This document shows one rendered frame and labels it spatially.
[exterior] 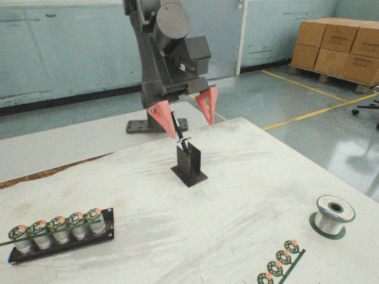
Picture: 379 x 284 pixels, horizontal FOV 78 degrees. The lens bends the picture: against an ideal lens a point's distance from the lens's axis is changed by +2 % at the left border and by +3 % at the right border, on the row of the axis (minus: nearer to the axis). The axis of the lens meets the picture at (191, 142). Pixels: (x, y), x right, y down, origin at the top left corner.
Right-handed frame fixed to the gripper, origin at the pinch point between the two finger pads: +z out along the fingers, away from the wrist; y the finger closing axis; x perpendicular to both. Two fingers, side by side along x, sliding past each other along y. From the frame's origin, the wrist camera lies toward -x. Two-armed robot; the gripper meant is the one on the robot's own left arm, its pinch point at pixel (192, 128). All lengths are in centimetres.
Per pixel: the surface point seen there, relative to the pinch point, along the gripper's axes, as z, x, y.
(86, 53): -111, 229, 31
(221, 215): 18.6, -2.8, -1.6
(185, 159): 6.4, 4.9, -1.8
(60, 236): 9.7, 2.5, -28.6
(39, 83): -93, 248, -22
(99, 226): 10.8, 1.3, -22.9
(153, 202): 12.5, 6.1, -11.6
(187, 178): 11.1, 7.0, -1.8
